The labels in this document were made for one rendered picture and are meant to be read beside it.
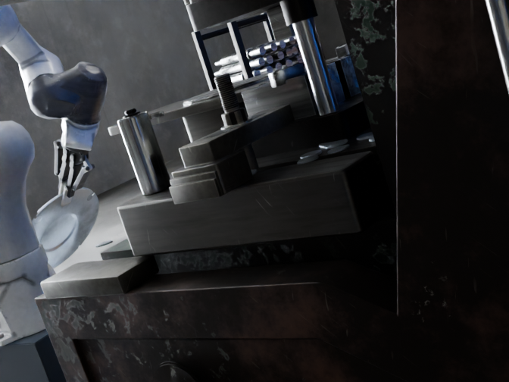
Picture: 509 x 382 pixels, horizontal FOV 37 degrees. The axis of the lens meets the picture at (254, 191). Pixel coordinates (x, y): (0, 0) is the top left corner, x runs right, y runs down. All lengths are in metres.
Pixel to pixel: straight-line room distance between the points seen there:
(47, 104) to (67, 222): 0.46
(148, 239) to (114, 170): 5.94
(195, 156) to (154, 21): 6.78
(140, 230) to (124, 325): 0.11
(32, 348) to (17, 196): 0.27
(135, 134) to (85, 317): 0.22
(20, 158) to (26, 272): 0.21
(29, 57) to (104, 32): 5.18
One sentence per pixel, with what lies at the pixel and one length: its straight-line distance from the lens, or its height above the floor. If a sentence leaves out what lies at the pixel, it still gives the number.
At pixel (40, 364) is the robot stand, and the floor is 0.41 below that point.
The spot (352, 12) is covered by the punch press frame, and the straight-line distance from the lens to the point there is 0.65.
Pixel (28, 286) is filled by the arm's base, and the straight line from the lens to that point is 1.46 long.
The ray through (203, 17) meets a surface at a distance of 0.86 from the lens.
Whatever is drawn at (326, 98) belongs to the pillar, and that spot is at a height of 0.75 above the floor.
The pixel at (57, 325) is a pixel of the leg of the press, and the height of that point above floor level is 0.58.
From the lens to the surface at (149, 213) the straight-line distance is 0.82.
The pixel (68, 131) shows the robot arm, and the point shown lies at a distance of 1.85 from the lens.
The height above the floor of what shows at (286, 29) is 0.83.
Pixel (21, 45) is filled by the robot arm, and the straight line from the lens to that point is 1.84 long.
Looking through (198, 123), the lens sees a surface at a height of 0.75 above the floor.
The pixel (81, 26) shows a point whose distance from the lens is 6.88.
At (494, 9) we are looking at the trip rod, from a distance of 0.51.
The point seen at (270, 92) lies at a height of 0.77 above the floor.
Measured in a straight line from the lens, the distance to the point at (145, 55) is 7.30.
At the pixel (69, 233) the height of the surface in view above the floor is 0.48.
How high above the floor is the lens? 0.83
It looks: 11 degrees down
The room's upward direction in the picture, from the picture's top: 18 degrees counter-clockwise
